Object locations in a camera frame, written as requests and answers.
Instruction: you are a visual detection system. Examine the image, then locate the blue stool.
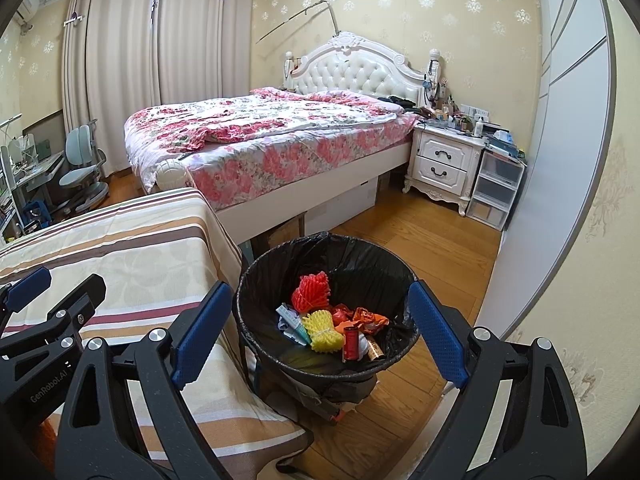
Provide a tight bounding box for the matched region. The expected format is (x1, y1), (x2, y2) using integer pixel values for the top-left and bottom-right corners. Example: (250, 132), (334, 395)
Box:
(22, 200), (53, 228)

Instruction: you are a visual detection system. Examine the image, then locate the clear plastic drawer unit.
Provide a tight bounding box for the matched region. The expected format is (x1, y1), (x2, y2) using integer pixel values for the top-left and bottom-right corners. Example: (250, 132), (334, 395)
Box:
(465, 150), (526, 231)

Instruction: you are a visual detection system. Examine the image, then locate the teal packet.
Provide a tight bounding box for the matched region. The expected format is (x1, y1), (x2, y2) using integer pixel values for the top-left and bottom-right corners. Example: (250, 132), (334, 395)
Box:
(287, 322), (314, 347)

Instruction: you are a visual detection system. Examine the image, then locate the white air conditioner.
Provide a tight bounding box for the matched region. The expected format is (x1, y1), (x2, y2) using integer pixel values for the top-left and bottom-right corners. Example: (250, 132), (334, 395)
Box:
(14, 0), (40, 26)

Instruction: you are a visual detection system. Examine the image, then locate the striped tablecloth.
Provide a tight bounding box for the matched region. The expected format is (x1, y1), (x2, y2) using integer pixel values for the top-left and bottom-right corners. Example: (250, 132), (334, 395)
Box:
(0, 187), (313, 480)

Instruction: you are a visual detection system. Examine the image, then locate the white bed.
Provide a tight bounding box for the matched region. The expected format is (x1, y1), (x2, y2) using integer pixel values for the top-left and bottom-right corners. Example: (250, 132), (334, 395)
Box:
(124, 31), (443, 241)

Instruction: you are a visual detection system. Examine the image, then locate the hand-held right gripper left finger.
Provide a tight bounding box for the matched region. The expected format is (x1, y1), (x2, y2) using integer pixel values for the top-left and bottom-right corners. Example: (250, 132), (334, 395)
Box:
(52, 280), (236, 480)

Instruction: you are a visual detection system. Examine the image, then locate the brown cardboard box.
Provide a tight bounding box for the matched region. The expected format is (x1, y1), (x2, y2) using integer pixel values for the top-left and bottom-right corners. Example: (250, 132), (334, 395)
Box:
(267, 220), (306, 249)

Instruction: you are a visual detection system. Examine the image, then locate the grey office chair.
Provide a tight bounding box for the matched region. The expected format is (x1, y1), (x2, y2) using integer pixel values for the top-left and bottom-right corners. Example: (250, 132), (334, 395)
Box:
(59, 119), (110, 211)

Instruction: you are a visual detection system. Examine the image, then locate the beige curtain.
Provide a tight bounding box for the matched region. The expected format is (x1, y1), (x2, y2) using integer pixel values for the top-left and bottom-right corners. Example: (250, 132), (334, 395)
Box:
(61, 0), (161, 181)
(152, 0), (256, 106)

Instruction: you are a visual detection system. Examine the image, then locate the floral quilt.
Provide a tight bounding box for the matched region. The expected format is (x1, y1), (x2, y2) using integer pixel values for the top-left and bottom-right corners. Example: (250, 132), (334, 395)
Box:
(124, 87), (423, 206)

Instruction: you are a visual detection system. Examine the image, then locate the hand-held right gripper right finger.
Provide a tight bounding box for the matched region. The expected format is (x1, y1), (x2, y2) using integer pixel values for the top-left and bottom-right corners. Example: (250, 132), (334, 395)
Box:
(409, 280), (588, 480)

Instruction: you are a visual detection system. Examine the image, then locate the orange wrapper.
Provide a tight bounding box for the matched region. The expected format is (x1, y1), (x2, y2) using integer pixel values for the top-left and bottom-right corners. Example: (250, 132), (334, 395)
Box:
(352, 307), (391, 334)

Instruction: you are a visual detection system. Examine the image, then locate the white storage box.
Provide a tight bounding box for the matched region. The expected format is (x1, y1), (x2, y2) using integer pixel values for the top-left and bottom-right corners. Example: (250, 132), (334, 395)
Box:
(305, 177), (378, 233)

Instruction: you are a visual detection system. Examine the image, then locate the white wardrobe door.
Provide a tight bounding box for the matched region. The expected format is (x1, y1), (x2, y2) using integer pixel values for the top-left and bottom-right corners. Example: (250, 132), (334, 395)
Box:
(475, 0), (615, 361)

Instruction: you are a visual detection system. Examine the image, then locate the pile of bedside clutter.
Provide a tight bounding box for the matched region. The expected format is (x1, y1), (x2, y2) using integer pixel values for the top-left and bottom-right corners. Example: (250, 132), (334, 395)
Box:
(420, 90), (523, 153)

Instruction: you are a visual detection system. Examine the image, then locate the red foam fruit net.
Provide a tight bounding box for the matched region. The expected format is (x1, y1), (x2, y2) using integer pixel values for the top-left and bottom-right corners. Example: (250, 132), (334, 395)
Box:
(291, 271), (332, 313)

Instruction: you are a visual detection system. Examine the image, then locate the red can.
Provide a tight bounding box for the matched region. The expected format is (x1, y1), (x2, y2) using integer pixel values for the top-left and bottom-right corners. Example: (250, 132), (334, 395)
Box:
(342, 325), (364, 361)

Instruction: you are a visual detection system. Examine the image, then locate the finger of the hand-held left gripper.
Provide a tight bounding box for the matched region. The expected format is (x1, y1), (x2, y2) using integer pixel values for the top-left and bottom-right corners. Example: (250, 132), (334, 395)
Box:
(0, 267), (53, 312)
(0, 274), (107, 357)

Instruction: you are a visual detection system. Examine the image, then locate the white bookshelf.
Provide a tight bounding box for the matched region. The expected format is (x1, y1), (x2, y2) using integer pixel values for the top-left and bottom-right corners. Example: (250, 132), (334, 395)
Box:
(0, 145), (23, 241)

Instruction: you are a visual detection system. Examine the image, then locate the black bagged trash bin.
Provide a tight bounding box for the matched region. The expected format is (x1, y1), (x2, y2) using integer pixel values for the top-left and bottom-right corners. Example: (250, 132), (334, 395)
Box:
(232, 231), (421, 382)

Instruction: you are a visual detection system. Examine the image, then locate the thin metal pole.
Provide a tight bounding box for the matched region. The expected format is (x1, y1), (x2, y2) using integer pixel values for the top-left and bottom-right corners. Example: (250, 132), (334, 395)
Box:
(256, 0), (341, 45)

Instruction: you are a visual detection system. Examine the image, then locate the white desk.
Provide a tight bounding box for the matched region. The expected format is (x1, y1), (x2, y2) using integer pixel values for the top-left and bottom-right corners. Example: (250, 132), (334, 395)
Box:
(5, 152), (66, 196)

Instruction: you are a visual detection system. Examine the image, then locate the white nightstand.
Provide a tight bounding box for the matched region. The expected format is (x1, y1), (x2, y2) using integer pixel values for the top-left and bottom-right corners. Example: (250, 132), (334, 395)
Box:
(402, 125), (487, 216)

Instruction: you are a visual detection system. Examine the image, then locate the yellow foam fruit net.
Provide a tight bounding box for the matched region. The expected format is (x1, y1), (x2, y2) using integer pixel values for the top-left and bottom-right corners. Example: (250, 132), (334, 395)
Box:
(301, 310), (346, 354)

